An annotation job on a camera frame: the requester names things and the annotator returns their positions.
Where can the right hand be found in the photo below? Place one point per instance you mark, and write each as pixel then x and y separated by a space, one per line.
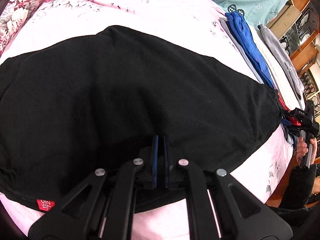
pixel 302 150

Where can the cream quilted garment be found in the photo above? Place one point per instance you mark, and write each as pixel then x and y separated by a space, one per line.
pixel 277 74

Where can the light grey folded garment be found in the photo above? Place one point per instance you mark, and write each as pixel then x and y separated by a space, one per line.
pixel 225 26

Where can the black sleeved right forearm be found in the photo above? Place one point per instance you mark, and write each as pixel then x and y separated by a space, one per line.
pixel 299 188

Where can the blue and red garment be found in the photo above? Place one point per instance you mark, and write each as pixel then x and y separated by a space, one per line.
pixel 241 32

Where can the black pants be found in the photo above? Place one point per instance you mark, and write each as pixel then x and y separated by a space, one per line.
pixel 96 101

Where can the red floral quilt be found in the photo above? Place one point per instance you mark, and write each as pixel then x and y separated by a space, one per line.
pixel 15 15

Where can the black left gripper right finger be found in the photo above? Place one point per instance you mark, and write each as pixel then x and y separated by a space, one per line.
pixel 218 206

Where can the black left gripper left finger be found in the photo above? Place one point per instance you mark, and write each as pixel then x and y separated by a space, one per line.
pixel 102 205

